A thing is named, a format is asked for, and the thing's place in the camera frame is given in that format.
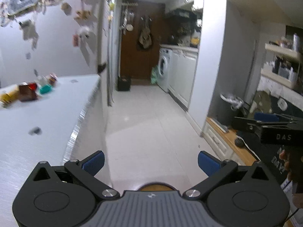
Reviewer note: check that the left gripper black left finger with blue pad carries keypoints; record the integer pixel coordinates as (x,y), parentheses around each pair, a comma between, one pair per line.
(84,172)

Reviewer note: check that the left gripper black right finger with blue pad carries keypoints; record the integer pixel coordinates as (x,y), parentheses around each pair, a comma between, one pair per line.
(218,172)

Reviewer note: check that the brown round trash bin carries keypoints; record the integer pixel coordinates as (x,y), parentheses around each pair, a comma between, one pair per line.
(156,186)

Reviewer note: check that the person right hand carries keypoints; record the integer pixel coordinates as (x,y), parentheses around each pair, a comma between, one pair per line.
(293,165)

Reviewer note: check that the wooden low cabinet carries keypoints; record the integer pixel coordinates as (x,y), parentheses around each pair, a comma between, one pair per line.
(223,144)

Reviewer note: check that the dark waste bin white liner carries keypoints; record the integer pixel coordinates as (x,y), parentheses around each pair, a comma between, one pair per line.
(229,105)

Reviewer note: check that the teal small container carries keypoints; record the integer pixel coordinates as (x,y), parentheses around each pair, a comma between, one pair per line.
(45,89)

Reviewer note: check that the black crate on floor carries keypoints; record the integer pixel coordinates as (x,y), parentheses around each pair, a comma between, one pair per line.
(124,84)

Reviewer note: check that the dark red box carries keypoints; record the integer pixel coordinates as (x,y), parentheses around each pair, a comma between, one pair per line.
(27,91)

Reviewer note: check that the white front-load washing machine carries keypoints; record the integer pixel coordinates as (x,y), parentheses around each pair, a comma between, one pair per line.
(163,67)

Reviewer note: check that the yellow toy block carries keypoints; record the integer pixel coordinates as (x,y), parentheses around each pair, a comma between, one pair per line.
(10,97)

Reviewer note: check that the white kitchen cabinets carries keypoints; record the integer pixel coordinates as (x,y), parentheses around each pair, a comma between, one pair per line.
(181,75)

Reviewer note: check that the green plastic bag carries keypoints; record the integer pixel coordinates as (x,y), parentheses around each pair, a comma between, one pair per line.
(154,75)

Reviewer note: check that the brown wooden door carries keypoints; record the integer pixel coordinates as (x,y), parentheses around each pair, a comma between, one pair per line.
(135,62)

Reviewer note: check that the hanging bag on door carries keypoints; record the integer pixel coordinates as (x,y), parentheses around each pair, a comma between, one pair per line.
(145,38)

